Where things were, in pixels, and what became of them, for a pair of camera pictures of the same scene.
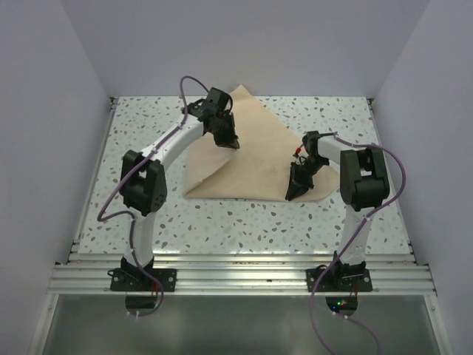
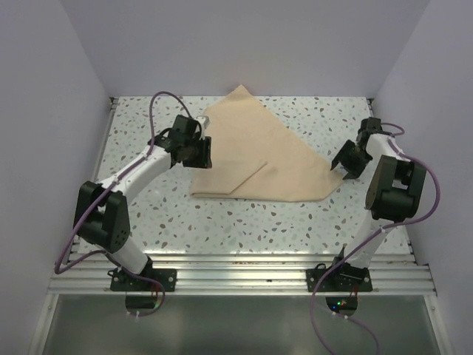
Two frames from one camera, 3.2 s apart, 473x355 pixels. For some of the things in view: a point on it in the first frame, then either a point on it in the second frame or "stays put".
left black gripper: (230, 140) to (204, 160)
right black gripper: (298, 186) to (342, 157)
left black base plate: (134, 279) stays put
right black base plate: (338, 279) stays put
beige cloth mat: (261, 168) stays put
